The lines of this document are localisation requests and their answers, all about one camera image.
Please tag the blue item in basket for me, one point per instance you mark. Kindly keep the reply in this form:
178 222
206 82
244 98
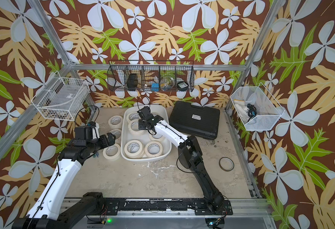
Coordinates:
155 87

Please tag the white mesh basket right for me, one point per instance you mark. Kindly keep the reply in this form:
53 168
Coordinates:
257 107

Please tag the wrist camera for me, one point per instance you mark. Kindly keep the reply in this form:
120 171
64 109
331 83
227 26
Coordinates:
87 132
144 113

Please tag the masking tape roll five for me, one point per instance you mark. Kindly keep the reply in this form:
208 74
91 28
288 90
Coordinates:
133 128

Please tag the black wire wall basket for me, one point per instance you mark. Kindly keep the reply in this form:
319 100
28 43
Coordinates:
171 75

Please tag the white plastic storage box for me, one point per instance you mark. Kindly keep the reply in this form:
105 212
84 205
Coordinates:
126 136

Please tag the masking tape roll seven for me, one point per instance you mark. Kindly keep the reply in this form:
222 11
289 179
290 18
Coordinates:
156 137

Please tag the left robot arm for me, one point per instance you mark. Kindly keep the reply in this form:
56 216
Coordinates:
45 214

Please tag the black plastic tool case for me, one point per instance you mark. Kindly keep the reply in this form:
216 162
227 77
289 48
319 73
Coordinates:
195 120

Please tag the white wire basket left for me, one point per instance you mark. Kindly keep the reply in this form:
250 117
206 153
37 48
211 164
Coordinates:
62 98

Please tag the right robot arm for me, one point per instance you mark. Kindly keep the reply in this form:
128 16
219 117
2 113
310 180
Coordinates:
189 155

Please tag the masking tape roll six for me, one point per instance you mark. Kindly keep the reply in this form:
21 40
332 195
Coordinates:
153 149

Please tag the masking tape roll four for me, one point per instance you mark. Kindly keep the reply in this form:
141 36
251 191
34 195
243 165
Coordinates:
132 116

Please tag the masking tape roll one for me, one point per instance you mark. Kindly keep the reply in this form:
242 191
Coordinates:
117 133

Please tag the masking tape roll three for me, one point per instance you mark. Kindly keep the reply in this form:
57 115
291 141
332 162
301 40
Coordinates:
112 153

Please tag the masking tape roll two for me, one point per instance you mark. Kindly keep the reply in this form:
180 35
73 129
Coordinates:
115 122

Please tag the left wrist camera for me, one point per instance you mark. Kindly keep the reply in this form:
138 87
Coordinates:
87 132

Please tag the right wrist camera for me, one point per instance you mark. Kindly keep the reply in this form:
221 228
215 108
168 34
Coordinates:
144 113

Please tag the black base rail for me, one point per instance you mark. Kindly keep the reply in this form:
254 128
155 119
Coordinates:
199 206

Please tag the masking tape roll eight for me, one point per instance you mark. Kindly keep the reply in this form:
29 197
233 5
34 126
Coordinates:
134 149

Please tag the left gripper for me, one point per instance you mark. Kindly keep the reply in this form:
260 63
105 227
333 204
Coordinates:
106 142

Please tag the black box in basket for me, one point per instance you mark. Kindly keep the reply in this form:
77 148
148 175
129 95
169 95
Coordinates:
132 81

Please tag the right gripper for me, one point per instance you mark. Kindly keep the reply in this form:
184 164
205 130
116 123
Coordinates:
140 124

